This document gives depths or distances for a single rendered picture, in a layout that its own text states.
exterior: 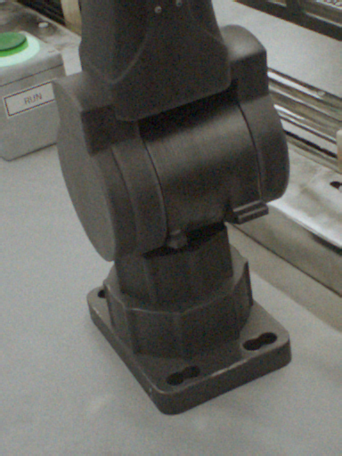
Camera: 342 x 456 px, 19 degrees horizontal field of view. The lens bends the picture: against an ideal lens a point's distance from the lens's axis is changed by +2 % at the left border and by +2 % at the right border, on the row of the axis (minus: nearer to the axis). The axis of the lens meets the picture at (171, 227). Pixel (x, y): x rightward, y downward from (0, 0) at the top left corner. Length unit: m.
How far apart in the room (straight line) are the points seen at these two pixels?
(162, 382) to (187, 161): 0.14
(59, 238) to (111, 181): 0.26
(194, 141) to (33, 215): 0.30
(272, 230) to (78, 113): 0.23
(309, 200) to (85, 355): 0.17
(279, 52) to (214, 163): 0.49
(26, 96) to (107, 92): 0.37
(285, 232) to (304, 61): 0.33
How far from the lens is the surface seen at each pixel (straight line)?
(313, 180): 0.69
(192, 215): 0.52
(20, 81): 0.86
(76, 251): 0.74
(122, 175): 0.50
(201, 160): 0.51
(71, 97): 0.50
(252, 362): 0.59
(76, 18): 1.07
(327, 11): 0.87
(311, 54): 0.98
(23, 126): 0.87
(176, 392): 0.58
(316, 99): 0.81
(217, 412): 0.58
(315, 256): 0.65
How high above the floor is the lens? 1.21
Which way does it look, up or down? 32 degrees down
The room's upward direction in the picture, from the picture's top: 9 degrees counter-clockwise
